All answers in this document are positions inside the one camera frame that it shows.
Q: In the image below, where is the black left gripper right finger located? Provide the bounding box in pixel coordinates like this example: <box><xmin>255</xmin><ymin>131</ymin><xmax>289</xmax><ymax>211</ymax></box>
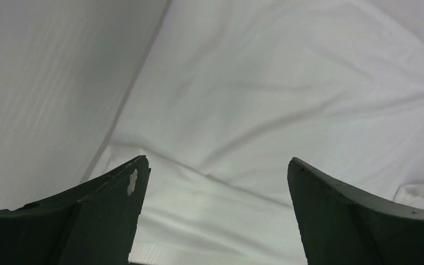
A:
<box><xmin>287</xmin><ymin>157</ymin><xmax>424</xmax><ymax>264</ymax></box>

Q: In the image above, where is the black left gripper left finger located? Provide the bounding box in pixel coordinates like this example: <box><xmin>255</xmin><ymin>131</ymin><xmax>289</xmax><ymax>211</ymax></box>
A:
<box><xmin>0</xmin><ymin>155</ymin><xmax>150</xmax><ymax>264</ymax></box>

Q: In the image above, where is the white printed t shirt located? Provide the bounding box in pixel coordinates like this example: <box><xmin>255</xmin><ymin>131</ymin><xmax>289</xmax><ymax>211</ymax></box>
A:
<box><xmin>92</xmin><ymin>1</ymin><xmax>424</xmax><ymax>264</ymax></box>

